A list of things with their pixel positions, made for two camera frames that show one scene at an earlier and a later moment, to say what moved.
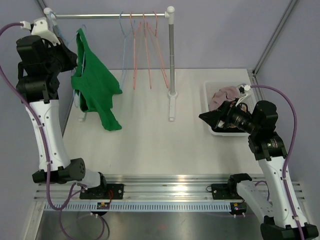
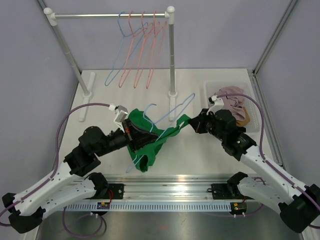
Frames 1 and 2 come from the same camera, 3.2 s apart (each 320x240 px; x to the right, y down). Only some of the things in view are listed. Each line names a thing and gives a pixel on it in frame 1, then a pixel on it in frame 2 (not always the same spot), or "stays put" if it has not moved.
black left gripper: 70,57 → 136,137
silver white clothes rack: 169,14 stays put
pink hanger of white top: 147,52 → 148,39
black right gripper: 225,113 → 197,123
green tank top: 96,81 → 145,156
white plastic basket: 211,86 stays put
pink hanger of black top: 162,65 → 157,39
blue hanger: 56,25 → 188,102
